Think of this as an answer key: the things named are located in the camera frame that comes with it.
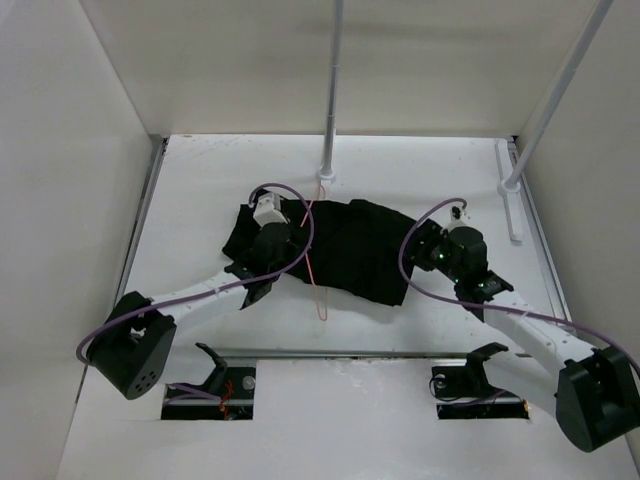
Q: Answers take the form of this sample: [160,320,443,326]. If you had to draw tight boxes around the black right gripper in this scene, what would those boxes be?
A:
[387,219,463,285]

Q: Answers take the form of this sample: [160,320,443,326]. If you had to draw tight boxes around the pink wire hanger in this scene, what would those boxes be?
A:
[305,182,328,322]

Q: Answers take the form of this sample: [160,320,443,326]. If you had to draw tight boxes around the black trousers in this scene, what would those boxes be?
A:
[221,197,426,308]

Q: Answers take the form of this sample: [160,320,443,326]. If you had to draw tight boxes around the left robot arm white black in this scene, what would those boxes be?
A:
[78,223,315,400]

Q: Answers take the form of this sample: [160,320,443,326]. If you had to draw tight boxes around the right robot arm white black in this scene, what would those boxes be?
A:
[398,220,639,452]

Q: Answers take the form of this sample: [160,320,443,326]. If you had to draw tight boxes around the right white rack foot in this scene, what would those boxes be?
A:
[495,138,524,244]

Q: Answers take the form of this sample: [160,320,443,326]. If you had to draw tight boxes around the white rack foot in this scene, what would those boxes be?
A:
[315,168,336,200]
[495,138,524,244]

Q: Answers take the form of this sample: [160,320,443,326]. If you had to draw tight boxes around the right grey rack pole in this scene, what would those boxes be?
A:
[501,0,613,193]

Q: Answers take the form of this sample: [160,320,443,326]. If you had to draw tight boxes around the grey rack pole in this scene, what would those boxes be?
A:
[501,0,613,193]
[320,0,345,170]

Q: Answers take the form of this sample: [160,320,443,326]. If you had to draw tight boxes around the left white rack foot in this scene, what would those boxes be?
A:
[315,168,336,200]

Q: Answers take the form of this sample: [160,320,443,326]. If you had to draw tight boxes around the left grey rack pole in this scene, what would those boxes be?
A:
[320,0,345,170]

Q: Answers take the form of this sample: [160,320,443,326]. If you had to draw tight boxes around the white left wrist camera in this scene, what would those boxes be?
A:
[253,192,288,228]

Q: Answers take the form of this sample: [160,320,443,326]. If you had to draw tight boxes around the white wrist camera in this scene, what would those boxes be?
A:
[253,192,288,228]
[445,206,469,231]

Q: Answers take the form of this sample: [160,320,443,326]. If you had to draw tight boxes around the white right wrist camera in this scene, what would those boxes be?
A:
[445,206,469,231]

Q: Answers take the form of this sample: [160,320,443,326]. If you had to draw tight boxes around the aluminium table edge rail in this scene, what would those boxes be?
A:
[112,134,169,306]

